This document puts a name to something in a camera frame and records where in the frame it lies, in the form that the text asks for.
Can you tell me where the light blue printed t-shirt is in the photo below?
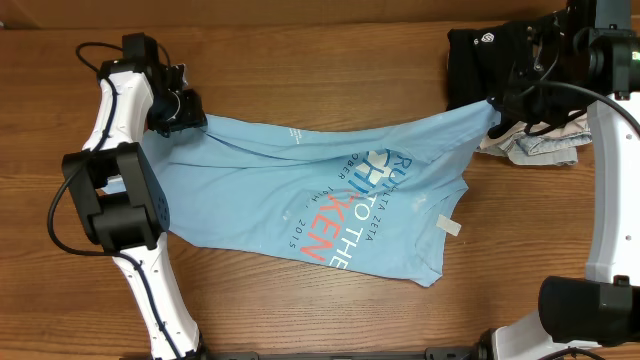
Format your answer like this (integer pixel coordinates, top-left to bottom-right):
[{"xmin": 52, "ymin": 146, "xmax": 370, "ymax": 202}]
[{"xmin": 142, "ymin": 102, "xmax": 499, "ymax": 287}]

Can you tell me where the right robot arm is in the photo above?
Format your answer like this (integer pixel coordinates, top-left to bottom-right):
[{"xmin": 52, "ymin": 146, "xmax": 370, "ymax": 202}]
[{"xmin": 475, "ymin": 1, "xmax": 639, "ymax": 359}]

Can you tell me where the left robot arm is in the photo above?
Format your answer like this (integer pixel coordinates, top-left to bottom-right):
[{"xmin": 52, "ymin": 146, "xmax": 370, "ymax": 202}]
[{"xmin": 47, "ymin": 33, "xmax": 208, "ymax": 359}]

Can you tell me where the beige folded garment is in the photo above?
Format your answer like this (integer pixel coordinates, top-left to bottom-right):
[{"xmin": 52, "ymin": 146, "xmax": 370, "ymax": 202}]
[{"xmin": 478, "ymin": 116, "xmax": 591, "ymax": 156}]

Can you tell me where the black folded garment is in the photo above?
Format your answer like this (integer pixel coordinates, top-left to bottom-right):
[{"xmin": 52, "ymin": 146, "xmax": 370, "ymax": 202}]
[{"xmin": 447, "ymin": 18, "xmax": 560, "ymax": 110}]

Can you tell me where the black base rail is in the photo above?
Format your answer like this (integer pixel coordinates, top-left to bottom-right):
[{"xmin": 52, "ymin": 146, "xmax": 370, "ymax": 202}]
[{"xmin": 184, "ymin": 345, "xmax": 494, "ymax": 360}]

